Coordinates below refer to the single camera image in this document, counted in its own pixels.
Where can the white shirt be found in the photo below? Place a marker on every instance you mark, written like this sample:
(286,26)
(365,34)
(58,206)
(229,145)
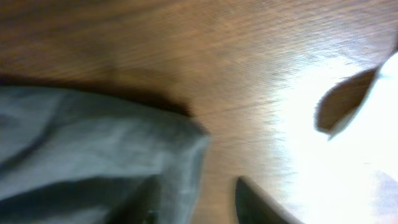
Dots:
(350,174)

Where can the grey shorts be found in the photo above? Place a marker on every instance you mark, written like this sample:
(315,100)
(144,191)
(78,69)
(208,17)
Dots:
(69,156)

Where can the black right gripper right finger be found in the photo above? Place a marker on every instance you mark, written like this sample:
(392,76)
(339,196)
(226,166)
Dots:
(254,206)

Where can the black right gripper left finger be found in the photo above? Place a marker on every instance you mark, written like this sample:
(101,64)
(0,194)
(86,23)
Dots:
(143,207)

